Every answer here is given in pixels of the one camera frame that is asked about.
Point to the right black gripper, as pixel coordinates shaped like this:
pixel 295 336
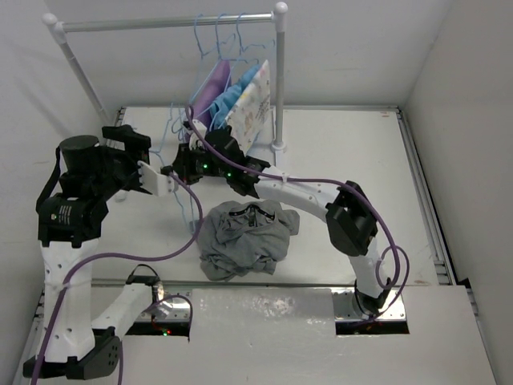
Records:
pixel 183 164

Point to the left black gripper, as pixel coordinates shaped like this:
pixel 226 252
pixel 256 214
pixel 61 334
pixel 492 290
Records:
pixel 135 149

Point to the light blue wire hanger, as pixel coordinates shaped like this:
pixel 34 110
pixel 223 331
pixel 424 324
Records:
pixel 175 126

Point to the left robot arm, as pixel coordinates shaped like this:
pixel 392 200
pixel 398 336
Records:
pixel 71 209

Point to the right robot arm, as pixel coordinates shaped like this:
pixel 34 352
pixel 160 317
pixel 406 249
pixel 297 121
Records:
pixel 352 222

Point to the light blue t shirt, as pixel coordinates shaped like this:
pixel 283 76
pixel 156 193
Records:
pixel 223 103

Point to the white patterned t shirt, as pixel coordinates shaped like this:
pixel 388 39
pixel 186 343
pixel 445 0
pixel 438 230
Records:
pixel 250 112

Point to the grey t shirt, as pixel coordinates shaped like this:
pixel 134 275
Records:
pixel 236 239

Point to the light blue hanger with purple shirt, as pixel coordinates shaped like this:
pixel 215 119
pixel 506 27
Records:
pixel 220 49

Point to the purple t shirt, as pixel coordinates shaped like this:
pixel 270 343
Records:
pixel 215 84

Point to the light blue hanger with patterned shirt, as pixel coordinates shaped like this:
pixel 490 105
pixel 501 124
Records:
pixel 254 51

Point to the white garment rack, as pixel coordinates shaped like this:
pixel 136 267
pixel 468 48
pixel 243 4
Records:
pixel 279 72

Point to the white front cover panel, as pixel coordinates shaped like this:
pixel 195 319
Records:
pixel 288 336

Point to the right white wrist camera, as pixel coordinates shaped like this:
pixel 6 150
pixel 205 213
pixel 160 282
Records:
pixel 192 137

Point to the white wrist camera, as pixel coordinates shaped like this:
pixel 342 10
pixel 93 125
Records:
pixel 192 137
pixel 154 182

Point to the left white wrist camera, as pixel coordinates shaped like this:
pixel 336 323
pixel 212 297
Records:
pixel 154 182

